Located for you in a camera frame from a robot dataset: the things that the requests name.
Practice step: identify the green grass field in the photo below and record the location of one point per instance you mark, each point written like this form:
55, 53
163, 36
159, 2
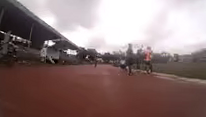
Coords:
187, 69

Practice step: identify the person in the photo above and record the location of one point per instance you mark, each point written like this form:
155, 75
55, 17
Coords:
95, 62

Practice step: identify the grey building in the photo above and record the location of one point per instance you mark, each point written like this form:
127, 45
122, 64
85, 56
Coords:
204, 55

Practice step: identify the grandstand with dark roof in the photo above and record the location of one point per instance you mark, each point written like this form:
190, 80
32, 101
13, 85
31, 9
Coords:
22, 27

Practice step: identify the pale concrete kerb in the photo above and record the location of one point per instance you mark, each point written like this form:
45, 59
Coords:
183, 78

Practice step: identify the red running track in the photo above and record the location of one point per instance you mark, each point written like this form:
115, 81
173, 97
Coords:
96, 97

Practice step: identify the group of people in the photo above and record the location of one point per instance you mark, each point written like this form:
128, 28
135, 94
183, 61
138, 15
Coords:
137, 59

